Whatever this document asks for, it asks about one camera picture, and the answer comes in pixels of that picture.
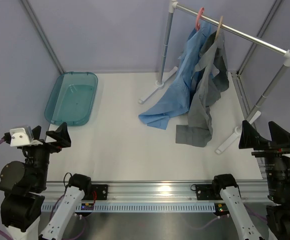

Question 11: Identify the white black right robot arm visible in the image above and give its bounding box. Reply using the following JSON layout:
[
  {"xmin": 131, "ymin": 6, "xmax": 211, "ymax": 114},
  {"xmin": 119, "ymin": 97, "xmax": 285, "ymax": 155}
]
[{"xmin": 211, "ymin": 120, "xmax": 290, "ymax": 240}]

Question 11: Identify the blue shirt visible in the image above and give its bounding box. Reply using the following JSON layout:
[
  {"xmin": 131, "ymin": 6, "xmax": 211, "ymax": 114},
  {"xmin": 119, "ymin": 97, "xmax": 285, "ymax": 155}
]
[{"xmin": 138, "ymin": 22, "xmax": 212, "ymax": 130}]

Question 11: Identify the white metal clothes rack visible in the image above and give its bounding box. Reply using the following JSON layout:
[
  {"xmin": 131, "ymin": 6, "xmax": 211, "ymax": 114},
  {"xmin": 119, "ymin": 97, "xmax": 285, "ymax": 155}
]
[{"xmin": 137, "ymin": 0, "xmax": 290, "ymax": 155}]

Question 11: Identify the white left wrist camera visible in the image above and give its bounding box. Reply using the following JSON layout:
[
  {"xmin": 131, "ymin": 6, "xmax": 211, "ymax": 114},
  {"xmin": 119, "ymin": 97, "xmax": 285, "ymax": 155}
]
[{"xmin": 9, "ymin": 125, "xmax": 43, "ymax": 147}]

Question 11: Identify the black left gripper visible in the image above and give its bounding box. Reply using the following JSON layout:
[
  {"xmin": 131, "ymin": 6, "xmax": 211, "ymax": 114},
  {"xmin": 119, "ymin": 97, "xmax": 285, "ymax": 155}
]
[{"xmin": 26, "ymin": 121, "xmax": 71, "ymax": 190}]

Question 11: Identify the teal plastic bin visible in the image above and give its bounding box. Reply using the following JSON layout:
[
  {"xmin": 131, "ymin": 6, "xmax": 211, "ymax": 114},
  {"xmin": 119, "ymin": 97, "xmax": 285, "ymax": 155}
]
[{"xmin": 44, "ymin": 71, "xmax": 98, "ymax": 127}]

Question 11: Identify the white slotted cable duct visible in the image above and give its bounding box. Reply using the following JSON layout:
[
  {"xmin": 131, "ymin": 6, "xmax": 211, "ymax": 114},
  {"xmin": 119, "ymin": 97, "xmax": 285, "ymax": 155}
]
[{"xmin": 40, "ymin": 202, "xmax": 216, "ymax": 213}]

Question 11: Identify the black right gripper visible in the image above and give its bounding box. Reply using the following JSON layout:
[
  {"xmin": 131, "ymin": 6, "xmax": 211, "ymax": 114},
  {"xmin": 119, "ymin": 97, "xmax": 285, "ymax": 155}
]
[{"xmin": 239, "ymin": 119, "xmax": 290, "ymax": 203}]

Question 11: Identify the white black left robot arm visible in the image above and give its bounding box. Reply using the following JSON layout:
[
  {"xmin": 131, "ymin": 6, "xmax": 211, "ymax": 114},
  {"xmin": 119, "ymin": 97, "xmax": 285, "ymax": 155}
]
[{"xmin": 0, "ymin": 122, "xmax": 93, "ymax": 240}]

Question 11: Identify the grey shirt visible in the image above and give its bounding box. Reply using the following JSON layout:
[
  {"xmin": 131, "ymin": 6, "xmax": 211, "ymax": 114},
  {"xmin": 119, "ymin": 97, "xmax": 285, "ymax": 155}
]
[{"xmin": 175, "ymin": 31, "xmax": 229, "ymax": 148}]

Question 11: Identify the aluminium mounting rail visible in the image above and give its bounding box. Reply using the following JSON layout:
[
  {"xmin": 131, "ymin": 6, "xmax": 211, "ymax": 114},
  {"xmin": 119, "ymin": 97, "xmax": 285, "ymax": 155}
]
[{"xmin": 41, "ymin": 180, "xmax": 273, "ymax": 204}]

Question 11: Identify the pink plastic hanger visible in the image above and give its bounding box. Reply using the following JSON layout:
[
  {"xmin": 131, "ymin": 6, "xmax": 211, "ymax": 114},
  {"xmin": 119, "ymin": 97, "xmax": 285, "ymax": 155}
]
[{"xmin": 195, "ymin": 7, "xmax": 205, "ymax": 32}]

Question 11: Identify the beige wooden hanger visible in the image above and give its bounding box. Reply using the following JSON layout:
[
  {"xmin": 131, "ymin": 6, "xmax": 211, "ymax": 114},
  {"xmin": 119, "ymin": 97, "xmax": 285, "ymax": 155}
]
[{"xmin": 214, "ymin": 15, "xmax": 223, "ymax": 42}]

